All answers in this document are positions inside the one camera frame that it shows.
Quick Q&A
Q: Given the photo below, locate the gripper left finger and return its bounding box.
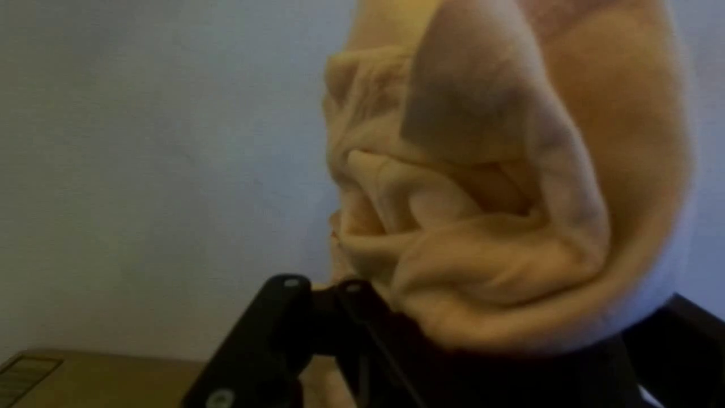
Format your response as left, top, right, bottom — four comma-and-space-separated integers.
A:
180, 274, 454, 408

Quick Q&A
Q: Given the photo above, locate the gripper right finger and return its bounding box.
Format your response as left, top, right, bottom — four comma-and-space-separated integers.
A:
620, 292, 725, 408

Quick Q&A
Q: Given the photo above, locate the yellow cloth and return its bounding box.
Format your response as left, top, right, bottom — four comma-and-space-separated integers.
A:
322, 0, 698, 356

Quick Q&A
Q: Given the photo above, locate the cardboard box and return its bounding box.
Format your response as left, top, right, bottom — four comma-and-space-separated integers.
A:
0, 349, 355, 408

